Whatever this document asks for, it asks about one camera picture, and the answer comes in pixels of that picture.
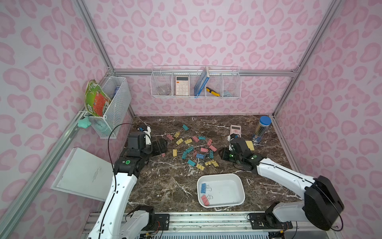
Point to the teal binder clip near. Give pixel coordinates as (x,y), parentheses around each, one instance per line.
(191,163)

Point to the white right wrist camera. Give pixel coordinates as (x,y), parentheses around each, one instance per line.
(230,138)

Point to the yellow sticky note pad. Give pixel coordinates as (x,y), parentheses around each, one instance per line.
(250,145)

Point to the white mesh side basket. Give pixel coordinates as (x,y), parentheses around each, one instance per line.
(118,90)

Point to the green red snack bag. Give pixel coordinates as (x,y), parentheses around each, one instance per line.
(96,101)

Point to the white paper pad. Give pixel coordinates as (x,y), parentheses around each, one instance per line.
(84,174)

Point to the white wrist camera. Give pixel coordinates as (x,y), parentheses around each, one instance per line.
(230,138)
(147,131)

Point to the white storage tray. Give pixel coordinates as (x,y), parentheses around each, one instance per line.
(227,190)

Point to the white wire wall shelf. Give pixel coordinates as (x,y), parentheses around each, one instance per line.
(224,80)

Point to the pink binder clip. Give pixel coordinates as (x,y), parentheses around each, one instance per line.
(206,199)
(214,149)
(170,137)

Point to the yellow utility knife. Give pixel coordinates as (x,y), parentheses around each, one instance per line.
(213,92)

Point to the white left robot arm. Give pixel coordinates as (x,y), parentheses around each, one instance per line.
(142,222)

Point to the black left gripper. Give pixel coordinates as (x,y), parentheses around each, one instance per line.
(159,146)

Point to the white calculator in shelf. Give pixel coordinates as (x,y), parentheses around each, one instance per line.
(182,86)

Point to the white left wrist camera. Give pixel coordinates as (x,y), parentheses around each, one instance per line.
(147,131)

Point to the yellow binder clip cluster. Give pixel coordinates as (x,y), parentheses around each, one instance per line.
(212,162)

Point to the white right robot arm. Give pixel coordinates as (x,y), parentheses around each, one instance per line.
(320,204)

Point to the blue book in shelf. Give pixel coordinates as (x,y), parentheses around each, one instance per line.
(202,82)

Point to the pencil jar blue lid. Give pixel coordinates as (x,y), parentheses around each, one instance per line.
(261,128)

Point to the blue binder clip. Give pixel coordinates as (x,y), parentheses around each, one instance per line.
(200,156)
(205,188)

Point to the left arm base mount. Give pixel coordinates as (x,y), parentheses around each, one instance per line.
(155,221)

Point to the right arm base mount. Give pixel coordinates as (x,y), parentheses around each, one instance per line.
(267,221)

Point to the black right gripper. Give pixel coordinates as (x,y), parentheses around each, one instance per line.
(226,154)

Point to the pink calculator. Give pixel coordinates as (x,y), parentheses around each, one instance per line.
(235,130)

